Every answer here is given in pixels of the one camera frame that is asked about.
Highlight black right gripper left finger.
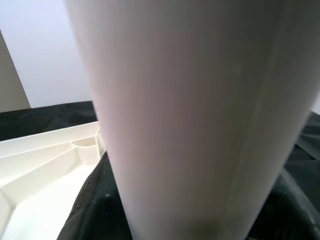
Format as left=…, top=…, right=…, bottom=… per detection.
left=56, top=149, right=135, bottom=240

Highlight white plastic table leg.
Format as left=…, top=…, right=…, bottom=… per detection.
left=63, top=0, right=320, bottom=240

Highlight white plastic children table top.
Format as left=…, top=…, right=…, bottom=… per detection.
left=0, top=121, right=111, bottom=240

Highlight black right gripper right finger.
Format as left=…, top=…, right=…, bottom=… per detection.
left=246, top=166, right=320, bottom=240

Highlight black tablecloth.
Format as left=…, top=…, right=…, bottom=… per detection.
left=0, top=100, right=320, bottom=181

